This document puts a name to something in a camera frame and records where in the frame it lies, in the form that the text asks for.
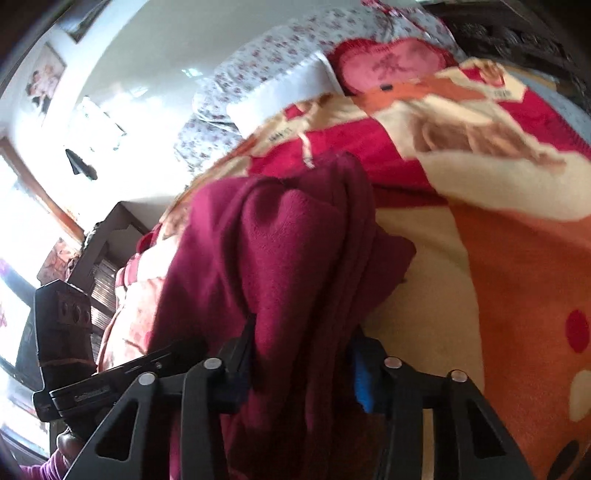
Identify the slatted wooden panel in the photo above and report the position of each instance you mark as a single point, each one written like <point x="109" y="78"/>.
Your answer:
<point x="104" y="295"/>

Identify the wall poster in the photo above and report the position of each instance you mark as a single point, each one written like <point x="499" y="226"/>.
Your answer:
<point x="46" y="78"/>

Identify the carved wooden headboard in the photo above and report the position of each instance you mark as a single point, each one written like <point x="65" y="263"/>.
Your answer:
<point x="517" y="32"/>

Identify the person's left hand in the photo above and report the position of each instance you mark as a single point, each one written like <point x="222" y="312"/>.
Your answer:
<point x="69" y="444"/>

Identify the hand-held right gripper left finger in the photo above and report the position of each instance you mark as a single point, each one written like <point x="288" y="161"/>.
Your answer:
<point x="235" y="383"/>

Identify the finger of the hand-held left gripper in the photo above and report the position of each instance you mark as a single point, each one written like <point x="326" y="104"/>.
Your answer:
<point x="101" y="390"/>

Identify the red printed picture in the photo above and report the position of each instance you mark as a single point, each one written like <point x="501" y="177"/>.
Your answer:
<point x="57" y="258"/>

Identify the white pillow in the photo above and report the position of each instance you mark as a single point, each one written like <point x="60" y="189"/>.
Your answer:
<point x="286" y="92"/>

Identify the maroon fleece garment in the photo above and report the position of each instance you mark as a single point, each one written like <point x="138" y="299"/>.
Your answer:
<point x="286" y="240"/>

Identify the red heart cushion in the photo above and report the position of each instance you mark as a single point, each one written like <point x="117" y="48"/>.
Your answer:
<point x="392" y="64"/>

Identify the black wall bracket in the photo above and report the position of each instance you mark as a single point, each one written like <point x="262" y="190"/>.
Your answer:
<point x="78" y="164"/>

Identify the wooden window frame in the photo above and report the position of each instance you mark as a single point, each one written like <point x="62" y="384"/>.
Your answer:
<point x="41" y="189"/>

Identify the framed wall picture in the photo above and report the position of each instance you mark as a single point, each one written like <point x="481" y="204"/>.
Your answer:
<point x="87" y="18"/>

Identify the printed checkered blanket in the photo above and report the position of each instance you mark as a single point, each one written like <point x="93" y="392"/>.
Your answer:
<point x="508" y="258"/>

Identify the floral pillow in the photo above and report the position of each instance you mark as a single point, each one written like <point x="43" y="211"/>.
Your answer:
<point x="203" y="143"/>
<point x="268" y="50"/>

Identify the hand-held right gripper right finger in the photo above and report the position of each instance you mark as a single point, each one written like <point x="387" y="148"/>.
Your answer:
<point x="364" y="387"/>

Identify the person's left forearm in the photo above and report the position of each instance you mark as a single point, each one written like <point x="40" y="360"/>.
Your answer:
<point x="44" y="468"/>

